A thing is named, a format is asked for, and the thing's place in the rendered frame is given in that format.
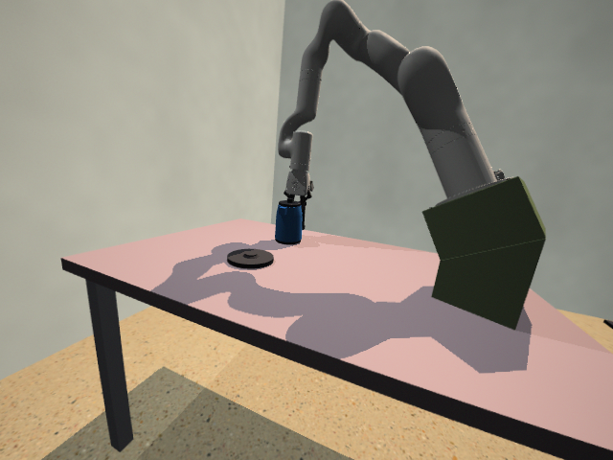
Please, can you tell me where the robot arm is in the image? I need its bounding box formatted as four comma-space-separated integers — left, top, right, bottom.
278, 0, 513, 206

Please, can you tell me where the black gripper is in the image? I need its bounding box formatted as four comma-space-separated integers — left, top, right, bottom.
284, 171, 312, 211

